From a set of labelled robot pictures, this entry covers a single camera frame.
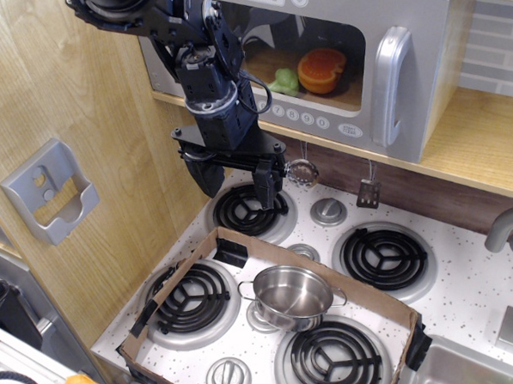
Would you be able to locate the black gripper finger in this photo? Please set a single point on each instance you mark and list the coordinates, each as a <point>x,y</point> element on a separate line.
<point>206,172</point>
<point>267,183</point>

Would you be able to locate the black burner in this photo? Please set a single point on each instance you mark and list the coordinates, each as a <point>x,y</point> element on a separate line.
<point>199,300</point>
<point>383,255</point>
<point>334,353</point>
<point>240,210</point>

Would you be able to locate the front grey stove knob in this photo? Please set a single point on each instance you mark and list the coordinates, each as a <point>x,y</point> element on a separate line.
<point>229,370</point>

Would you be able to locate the front right black burner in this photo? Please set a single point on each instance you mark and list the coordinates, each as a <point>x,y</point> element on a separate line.
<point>334,353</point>

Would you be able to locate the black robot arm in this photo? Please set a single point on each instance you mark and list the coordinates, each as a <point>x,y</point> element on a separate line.
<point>203,55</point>

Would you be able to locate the grey stove knob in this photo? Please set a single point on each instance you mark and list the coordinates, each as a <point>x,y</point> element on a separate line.
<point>305,250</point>
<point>229,370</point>
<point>328,212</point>

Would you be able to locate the brown cardboard barrier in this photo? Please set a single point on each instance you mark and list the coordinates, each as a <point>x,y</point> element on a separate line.
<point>394,328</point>

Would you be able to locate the hanging metal strainer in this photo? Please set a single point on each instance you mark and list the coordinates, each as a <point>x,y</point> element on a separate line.
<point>301,171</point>

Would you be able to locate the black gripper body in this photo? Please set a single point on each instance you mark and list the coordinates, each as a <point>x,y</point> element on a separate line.
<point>227,135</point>

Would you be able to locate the back right black burner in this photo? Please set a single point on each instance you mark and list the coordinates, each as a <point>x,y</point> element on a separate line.
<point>383,255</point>

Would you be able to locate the steel sink basin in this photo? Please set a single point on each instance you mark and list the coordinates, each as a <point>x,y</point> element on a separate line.
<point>447,362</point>

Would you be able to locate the wooden shelf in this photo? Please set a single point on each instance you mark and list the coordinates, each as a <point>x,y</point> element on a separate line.
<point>472,144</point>

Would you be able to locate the back grey stove knob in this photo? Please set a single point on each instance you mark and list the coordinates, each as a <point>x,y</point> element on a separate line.
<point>328,212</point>

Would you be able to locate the green toy broccoli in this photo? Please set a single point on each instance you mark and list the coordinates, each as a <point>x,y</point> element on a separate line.
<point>286,82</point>

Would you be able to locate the stainless steel pot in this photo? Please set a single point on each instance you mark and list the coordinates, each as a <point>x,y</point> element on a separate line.
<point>293,299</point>

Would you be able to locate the middle grey stove knob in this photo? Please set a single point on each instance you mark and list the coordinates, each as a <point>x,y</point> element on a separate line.
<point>305,250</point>

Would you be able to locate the grey wall phone holder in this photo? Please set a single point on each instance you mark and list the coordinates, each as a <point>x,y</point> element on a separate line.
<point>38,180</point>

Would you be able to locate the back left black burner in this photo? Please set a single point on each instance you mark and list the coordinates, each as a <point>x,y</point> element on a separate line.
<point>240,210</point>

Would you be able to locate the front left black burner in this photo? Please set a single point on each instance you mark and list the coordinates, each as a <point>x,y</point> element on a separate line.
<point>199,300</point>

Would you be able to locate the grey toy microwave door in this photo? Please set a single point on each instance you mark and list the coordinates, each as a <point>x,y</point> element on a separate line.
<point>359,72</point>

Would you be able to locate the orange toy pepper half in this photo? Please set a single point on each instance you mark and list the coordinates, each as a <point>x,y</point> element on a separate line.
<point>320,70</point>

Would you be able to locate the hanging metal spatula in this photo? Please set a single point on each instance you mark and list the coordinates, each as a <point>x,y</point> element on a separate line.
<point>369,190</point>

